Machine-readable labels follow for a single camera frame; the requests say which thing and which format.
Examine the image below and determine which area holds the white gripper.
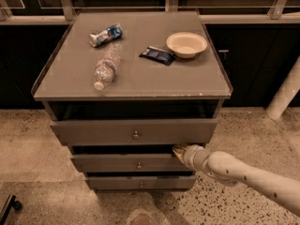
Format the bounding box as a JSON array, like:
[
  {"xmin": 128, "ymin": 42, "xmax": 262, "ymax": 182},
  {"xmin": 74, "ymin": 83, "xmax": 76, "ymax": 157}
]
[{"xmin": 172, "ymin": 144, "xmax": 211, "ymax": 172}]

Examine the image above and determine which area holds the grey drawer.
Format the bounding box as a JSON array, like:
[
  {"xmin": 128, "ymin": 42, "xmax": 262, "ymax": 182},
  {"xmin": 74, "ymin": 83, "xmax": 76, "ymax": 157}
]
[
  {"xmin": 71, "ymin": 154, "xmax": 188, "ymax": 173},
  {"xmin": 86, "ymin": 175, "xmax": 196, "ymax": 191},
  {"xmin": 51, "ymin": 119, "xmax": 217, "ymax": 146}
]

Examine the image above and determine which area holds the grey top drawer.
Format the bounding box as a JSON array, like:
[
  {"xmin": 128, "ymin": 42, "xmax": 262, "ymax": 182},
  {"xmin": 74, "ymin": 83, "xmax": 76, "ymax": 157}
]
[{"xmin": 51, "ymin": 119, "xmax": 217, "ymax": 146}]

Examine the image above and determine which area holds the grey bottom drawer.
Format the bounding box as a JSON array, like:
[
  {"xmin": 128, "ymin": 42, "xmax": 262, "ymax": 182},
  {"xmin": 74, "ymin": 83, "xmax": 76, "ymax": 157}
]
[{"xmin": 86, "ymin": 175, "xmax": 196, "ymax": 191}]

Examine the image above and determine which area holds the grey drawer cabinet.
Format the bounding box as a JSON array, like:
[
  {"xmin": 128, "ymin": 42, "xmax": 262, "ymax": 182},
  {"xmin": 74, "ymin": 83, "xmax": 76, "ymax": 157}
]
[{"xmin": 32, "ymin": 12, "xmax": 233, "ymax": 181}]

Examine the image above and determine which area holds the dark blue snack packet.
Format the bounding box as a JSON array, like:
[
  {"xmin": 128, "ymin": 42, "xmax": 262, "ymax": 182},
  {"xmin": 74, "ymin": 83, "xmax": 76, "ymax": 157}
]
[{"xmin": 140, "ymin": 46, "xmax": 176, "ymax": 66}]

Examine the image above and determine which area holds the white paper bowl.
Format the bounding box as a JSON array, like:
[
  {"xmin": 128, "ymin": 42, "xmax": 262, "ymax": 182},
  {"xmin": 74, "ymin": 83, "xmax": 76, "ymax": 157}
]
[{"xmin": 166, "ymin": 32, "xmax": 208, "ymax": 59}]

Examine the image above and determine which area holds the clear plastic water bottle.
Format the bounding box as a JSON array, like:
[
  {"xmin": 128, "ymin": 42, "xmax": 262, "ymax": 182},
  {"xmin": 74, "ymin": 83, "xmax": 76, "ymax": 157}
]
[{"xmin": 94, "ymin": 42, "xmax": 122, "ymax": 91}]

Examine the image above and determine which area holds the crushed blue soda can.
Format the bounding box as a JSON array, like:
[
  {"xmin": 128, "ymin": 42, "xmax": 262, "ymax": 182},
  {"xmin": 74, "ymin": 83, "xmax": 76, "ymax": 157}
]
[{"xmin": 89, "ymin": 24, "xmax": 123, "ymax": 48}]

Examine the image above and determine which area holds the black caster wheel base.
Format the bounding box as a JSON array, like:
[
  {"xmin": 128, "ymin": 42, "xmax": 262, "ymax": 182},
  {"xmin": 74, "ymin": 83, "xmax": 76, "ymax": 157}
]
[{"xmin": 0, "ymin": 195, "xmax": 23, "ymax": 225}]

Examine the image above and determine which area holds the white diagonal post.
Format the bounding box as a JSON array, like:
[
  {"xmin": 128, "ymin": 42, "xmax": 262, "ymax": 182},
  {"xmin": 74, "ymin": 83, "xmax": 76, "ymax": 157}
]
[{"xmin": 266, "ymin": 56, "xmax": 300, "ymax": 120}]

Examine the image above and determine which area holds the metal window frame rail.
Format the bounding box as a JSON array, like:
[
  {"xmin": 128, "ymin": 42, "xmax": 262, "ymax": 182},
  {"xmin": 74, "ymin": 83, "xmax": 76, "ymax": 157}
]
[{"xmin": 0, "ymin": 0, "xmax": 300, "ymax": 24}]

